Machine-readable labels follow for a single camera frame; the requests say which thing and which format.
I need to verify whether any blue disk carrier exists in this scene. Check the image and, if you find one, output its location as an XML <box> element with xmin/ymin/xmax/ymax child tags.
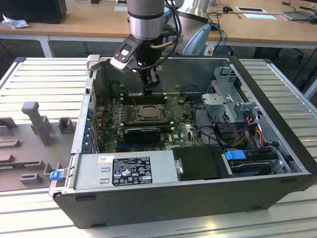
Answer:
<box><xmin>224</xmin><ymin>149</ymin><xmax>246</xmax><ymax>162</ymax></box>

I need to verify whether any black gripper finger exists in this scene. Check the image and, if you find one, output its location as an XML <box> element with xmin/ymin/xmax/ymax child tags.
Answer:
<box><xmin>141</xmin><ymin>69</ymin><xmax>161</xmax><ymax>96</ymax></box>

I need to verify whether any black graphics card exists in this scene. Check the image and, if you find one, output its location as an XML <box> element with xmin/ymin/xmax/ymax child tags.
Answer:
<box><xmin>123</xmin><ymin>127</ymin><xmax>161</xmax><ymax>144</ymax></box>

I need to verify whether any CPU socket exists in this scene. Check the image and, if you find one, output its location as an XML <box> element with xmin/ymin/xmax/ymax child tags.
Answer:
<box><xmin>135</xmin><ymin>104</ymin><xmax>166</xmax><ymax>122</ymax></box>

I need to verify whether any wooden desk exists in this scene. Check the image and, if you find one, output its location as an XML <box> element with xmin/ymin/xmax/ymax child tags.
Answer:
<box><xmin>0</xmin><ymin>0</ymin><xmax>317</xmax><ymax>49</ymax></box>

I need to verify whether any pale blue teach pendant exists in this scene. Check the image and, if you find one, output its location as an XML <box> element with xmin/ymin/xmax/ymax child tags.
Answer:
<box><xmin>182</xmin><ymin>23</ymin><xmax>211</xmax><ymax>56</ymax></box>

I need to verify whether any pale grey case handle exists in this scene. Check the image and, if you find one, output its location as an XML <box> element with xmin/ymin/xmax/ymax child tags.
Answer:
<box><xmin>87</xmin><ymin>55</ymin><xmax>107</xmax><ymax>72</ymax></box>

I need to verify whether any grey power supply unit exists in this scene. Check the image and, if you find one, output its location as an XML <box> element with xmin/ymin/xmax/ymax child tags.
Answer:
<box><xmin>74</xmin><ymin>150</ymin><xmax>184</xmax><ymax>190</ymax></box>

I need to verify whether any black looped cable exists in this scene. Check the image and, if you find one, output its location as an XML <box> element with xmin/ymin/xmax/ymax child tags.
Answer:
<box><xmin>194</xmin><ymin>99</ymin><xmax>225</xmax><ymax>147</ymax></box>

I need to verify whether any copper coloured hose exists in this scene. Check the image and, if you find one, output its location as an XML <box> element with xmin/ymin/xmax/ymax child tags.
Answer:
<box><xmin>150</xmin><ymin>40</ymin><xmax>174</xmax><ymax>50</ymax></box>

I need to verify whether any black box on desk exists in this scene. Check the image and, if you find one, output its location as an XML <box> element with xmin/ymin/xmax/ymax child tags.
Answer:
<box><xmin>0</xmin><ymin>0</ymin><xmax>67</xmax><ymax>24</ymax></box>

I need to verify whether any red yellow wire bundle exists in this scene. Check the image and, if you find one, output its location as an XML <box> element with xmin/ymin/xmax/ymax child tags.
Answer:
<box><xmin>234</xmin><ymin>125</ymin><xmax>263</xmax><ymax>147</ymax></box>

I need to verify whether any crumpled white paper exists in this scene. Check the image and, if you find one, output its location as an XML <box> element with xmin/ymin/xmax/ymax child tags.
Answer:
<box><xmin>1</xmin><ymin>13</ymin><xmax>30</xmax><ymax>29</ymax></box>

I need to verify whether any metal drive cage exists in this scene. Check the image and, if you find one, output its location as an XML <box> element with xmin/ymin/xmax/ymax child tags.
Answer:
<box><xmin>201</xmin><ymin>66</ymin><xmax>264</xmax><ymax>124</ymax></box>

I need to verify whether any hard disk drive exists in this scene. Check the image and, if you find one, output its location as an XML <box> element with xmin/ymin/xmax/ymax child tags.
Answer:
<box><xmin>229</xmin><ymin>158</ymin><xmax>272</xmax><ymax>177</ymax></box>

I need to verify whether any black open PC case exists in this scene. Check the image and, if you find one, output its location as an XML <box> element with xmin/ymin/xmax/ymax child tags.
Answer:
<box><xmin>48</xmin><ymin>55</ymin><xmax>313</xmax><ymax>230</ymax></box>

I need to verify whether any grey parts rack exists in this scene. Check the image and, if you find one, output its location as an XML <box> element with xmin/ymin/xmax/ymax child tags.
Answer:
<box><xmin>0</xmin><ymin>101</ymin><xmax>77</xmax><ymax>191</ymax></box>

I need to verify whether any blue cable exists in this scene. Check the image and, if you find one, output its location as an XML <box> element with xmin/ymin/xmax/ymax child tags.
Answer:
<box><xmin>210</xmin><ymin>23</ymin><xmax>227</xmax><ymax>54</ymax></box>

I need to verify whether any green motherboard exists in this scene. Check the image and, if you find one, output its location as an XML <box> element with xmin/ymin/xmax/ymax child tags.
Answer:
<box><xmin>95</xmin><ymin>95</ymin><xmax>207</xmax><ymax>153</ymax></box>

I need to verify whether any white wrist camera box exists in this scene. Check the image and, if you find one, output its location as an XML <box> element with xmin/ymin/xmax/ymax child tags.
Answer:
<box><xmin>110</xmin><ymin>37</ymin><xmax>144</xmax><ymax>73</ymax></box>

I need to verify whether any black RAM slot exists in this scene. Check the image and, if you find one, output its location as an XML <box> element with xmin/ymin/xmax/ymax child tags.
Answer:
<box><xmin>121</xmin><ymin>119</ymin><xmax>171</xmax><ymax>126</ymax></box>
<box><xmin>122</xmin><ymin>122</ymin><xmax>173</xmax><ymax>132</ymax></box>
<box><xmin>122</xmin><ymin>92</ymin><xmax>167</xmax><ymax>99</ymax></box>
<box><xmin>123</xmin><ymin>97</ymin><xmax>167</xmax><ymax>105</ymax></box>

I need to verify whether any green RAM stick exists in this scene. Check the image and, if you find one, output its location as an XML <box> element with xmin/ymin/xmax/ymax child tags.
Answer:
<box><xmin>0</xmin><ymin>162</ymin><xmax>27</xmax><ymax>172</ymax></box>

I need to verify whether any black drive bay cover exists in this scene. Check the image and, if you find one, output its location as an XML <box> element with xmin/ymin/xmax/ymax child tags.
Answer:
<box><xmin>171</xmin><ymin>146</ymin><xmax>235</xmax><ymax>181</ymax></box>

